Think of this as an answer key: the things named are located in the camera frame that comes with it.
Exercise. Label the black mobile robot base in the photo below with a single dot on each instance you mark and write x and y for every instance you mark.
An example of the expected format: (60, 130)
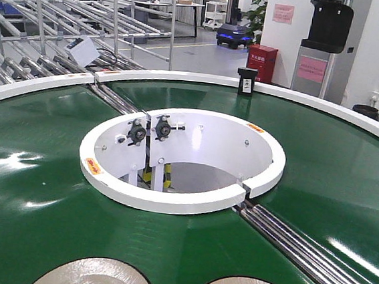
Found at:
(232, 32)

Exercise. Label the black sensor box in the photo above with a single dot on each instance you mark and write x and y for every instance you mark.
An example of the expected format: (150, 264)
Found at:
(246, 80)

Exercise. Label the steel conveyor rollers far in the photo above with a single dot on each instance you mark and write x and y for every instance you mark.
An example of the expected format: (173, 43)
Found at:
(121, 104)

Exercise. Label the steel conveyor rollers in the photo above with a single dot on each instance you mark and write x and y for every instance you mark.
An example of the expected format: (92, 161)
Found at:
(121, 104)
(318, 263)

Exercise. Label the red fire cabinet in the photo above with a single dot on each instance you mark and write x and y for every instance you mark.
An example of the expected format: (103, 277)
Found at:
(263, 59)

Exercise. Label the white control box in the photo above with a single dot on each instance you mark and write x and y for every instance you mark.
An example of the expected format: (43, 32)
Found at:
(82, 50)

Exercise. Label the green plant background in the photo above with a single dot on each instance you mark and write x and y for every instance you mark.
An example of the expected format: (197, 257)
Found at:
(256, 17)

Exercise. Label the dark waste bin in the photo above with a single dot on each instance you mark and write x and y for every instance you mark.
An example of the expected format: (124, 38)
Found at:
(368, 111)

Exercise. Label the metal roller rack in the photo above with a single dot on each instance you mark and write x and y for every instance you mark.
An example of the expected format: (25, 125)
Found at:
(33, 34)

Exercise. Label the white outer conveyor rim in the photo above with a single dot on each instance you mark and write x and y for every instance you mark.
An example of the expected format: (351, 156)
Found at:
(38, 84)

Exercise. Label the steel conveyor rollers near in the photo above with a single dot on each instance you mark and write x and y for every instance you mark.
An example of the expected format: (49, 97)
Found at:
(318, 263)

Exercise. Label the black wall dispenser stand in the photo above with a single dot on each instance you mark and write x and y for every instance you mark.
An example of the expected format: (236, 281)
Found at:
(329, 30)

